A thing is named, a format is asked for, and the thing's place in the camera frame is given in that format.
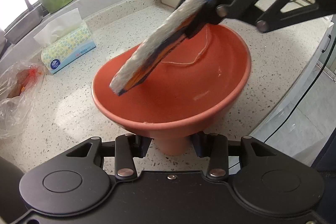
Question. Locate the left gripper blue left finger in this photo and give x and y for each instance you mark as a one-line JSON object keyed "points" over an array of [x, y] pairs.
{"points": [[127, 147]]}

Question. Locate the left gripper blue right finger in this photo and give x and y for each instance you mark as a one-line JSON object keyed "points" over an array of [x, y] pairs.
{"points": [[215, 147]]}

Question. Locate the coral footed bowl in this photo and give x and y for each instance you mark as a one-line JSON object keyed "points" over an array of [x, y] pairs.
{"points": [[192, 87]]}

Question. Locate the blue patterned sponge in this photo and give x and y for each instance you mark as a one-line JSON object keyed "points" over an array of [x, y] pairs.
{"points": [[158, 45]]}

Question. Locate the tissue pack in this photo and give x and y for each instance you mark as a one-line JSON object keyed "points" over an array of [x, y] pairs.
{"points": [[64, 40]]}

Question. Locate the clear plastic bag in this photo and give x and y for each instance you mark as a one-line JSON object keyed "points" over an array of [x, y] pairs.
{"points": [[20, 85]]}

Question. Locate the small steel tray left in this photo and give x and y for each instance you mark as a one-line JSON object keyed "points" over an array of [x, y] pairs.
{"points": [[20, 29]]}

